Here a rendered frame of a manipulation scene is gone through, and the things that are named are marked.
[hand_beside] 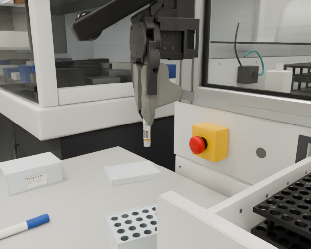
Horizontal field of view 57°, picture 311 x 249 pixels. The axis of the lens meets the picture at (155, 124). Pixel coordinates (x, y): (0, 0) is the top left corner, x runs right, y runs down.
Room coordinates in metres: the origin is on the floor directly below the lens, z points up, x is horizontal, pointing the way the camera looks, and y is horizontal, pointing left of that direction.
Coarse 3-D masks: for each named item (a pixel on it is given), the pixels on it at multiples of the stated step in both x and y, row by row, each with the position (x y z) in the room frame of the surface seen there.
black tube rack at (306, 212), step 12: (300, 180) 0.37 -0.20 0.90; (288, 192) 0.34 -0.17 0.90; (300, 192) 0.34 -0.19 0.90; (276, 204) 0.30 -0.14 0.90; (288, 204) 0.30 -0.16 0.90; (300, 204) 0.30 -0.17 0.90; (300, 216) 0.28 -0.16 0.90; (252, 228) 0.30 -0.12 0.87; (264, 228) 0.30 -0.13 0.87; (276, 228) 0.30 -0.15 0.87; (264, 240) 0.28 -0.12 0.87; (276, 240) 0.28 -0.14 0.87; (288, 240) 0.28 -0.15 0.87; (300, 240) 0.28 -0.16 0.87
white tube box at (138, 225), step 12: (156, 204) 0.48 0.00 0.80; (108, 216) 0.44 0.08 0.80; (120, 216) 0.44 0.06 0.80; (132, 216) 0.44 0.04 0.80; (144, 216) 0.44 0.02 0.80; (156, 216) 0.44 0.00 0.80; (108, 228) 0.42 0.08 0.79; (120, 228) 0.41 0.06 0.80; (132, 228) 0.42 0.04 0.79; (144, 228) 0.41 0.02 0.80; (156, 228) 0.41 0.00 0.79; (108, 240) 0.42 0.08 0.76; (120, 240) 0.38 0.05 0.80; (132, 240) 0.38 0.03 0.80; (144, 240) 0.38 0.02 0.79; (156, 240) 0.39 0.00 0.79
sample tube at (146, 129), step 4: (144, 120) 0.42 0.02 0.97; (144, 124) 0.42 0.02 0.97; (144, 128) 0.42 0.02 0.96; (148, 128) 0.42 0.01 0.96; (144, 132) 0.42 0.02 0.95; (148, 132) 0.42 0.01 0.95; (144, 136) 0.42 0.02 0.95; (148, 136) 0.42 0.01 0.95; (144, 140) 0.42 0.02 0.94; (148, 140) 0.42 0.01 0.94; (144, 144) 0.42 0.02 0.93; (148, 144) 0.42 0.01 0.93
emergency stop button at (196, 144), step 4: (196, 136) 0.59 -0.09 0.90; (192, 140) 0.59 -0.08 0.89; (196, 140) 0.58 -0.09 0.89; (200, 140) 0.58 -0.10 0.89; (192, 144) 0.59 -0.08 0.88; (196, 144) 0.58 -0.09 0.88; (200, 144) 0.58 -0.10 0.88; (204, 144) 0.58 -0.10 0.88; (192, 148) 0.59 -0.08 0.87; (196, 148) 0.58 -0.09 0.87; (200, 148) 0.57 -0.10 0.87; (204, 148) 0.58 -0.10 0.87; (196, 152) 0.58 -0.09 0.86; (200, 152) 0.58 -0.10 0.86
